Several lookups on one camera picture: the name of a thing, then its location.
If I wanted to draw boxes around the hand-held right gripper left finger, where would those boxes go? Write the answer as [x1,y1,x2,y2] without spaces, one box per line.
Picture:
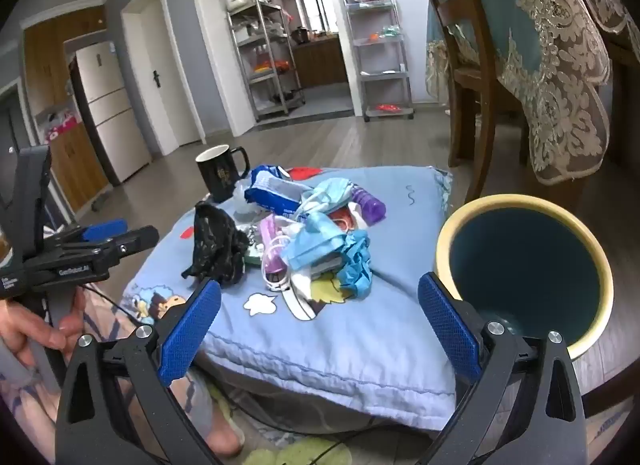
[55,279,223,465]

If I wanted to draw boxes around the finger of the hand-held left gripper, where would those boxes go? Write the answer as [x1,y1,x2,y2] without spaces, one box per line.
[60,219,130,246]
[47,226,160,261]

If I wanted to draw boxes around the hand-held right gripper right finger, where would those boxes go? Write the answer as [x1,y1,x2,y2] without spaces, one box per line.
[416,272,587,465]

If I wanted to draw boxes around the yellow rimmed teal bin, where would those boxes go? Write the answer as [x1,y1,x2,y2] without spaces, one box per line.
[434,195,615,361]

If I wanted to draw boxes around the blue glove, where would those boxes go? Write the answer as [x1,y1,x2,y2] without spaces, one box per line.
[337,230,375,302]

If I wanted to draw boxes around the white face mask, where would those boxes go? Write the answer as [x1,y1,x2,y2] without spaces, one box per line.
[270,265,321,321]

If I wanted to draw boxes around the purple plastic packet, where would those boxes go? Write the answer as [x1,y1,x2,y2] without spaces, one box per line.
[259,215,296,286]

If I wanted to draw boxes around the blue white wipes packet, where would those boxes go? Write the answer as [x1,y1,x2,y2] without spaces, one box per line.
[248,165,313,210]

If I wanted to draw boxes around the purple bottle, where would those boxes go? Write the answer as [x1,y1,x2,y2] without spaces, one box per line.
[350,185,387,223]

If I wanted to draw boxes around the red white wrapper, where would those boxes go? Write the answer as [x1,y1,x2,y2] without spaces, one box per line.
[327,205,366,233]

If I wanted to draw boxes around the blue face mask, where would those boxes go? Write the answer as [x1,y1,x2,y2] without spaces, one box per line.
[280,212,358,271]
[299,177,356,218]

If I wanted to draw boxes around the person's left hand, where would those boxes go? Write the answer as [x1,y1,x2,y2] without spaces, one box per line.
[0,290,87,363]

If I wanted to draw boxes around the blue cartoon printed pillow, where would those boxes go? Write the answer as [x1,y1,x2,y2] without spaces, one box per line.
[120,165,458,433]

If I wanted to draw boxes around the black mug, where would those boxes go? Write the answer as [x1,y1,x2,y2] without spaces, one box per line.
[195,145,250,203]

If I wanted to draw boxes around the pink package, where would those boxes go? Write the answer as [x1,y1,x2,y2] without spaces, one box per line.
[45,112,82,142]

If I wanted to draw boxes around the person's leg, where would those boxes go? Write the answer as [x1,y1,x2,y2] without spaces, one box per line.
[165,370,246,458]

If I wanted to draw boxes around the white refrigerator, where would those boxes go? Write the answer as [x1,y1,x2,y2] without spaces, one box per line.
[70,41,153,186]

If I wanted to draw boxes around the green cloth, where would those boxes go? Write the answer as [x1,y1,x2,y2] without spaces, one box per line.
[242,437,353,465]

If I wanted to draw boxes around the wooden cabinet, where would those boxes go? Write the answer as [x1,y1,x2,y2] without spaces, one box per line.
[22,7,111,213]

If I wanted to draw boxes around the white door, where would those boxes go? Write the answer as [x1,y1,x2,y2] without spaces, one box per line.
[121,0,202,156]

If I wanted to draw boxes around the metal shelf rack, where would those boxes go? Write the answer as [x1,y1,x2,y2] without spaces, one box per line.
[226,0,307,122]

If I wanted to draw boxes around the dark wooden chair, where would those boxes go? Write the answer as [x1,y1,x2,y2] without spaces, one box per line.
[409,0,541,206]

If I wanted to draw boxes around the kitchen counter cabinet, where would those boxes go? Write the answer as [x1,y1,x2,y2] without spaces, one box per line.
[291,37,349,88]

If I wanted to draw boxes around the white storage cart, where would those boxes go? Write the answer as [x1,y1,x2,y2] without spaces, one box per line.
[343,0,416,123]

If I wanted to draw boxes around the kitchen window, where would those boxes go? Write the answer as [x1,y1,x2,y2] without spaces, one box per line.
[290,0,331,36]

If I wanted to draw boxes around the black cable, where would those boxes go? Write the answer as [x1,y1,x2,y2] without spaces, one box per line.
[212,385,431,465]

